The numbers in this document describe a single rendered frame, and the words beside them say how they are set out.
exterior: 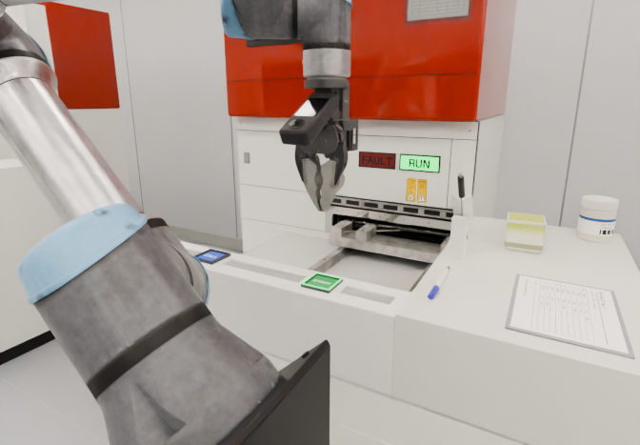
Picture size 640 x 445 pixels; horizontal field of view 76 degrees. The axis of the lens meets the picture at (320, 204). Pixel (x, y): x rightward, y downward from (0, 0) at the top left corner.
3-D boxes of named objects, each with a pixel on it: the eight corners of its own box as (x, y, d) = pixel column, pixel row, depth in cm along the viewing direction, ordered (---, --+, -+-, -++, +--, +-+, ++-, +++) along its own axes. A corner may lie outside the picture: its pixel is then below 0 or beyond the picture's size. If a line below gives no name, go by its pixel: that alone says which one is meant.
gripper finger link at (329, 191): (350, 207, 72) (351, 154, 70) (335, 215, 67) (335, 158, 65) (334, 205, 74) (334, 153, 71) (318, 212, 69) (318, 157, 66)
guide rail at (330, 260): (351, 246, 132) (351, 237, 131) (357, 247, 131) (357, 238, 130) (256, 315, 90) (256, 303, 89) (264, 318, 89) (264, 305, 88)
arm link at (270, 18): (215, -51, 56) (296, -49, 56) (227, 7, 66) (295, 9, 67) (213, -1, 54) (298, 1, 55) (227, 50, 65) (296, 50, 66)
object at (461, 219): (451, 248, 89) (456, 188, 86) (470, 251, 87) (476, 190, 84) (445, 257, 84) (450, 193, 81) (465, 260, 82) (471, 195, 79)
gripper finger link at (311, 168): (334, 205, 74) (334, 153, 71) (318, 212, 69) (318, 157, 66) (319, 203, 75) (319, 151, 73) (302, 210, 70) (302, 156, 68)
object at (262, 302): (184, 295, 99) (179, 240, 96) (409, 364, 73) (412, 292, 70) (151, 313, 91) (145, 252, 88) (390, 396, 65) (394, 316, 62)
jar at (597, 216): (574, 232, 100) (581, 193, 98) (610, 236, 97) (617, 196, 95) (576, 240, 94) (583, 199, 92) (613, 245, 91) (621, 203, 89)
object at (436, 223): (327, 231, 139) (327, 204, 137) (462, 253, 118) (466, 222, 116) (325, 232, 137) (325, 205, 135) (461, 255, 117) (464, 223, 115)
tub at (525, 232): (504, 239, 95) (507, 211, 93) (540, 244, 92) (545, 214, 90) (503, 250, 88) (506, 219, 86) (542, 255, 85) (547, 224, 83)
